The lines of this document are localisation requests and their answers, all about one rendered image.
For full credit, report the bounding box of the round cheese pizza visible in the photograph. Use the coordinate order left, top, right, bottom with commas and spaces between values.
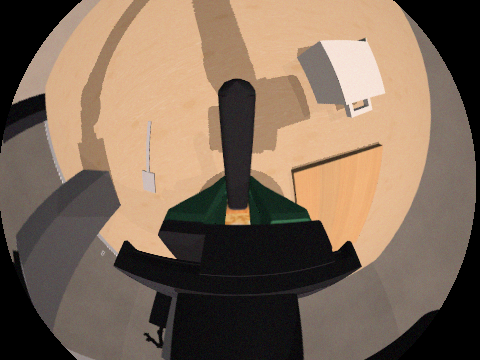
225, 201, 250, 224

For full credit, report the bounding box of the wooden cutting board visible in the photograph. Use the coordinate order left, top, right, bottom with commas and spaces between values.
291, 144, 383, 252

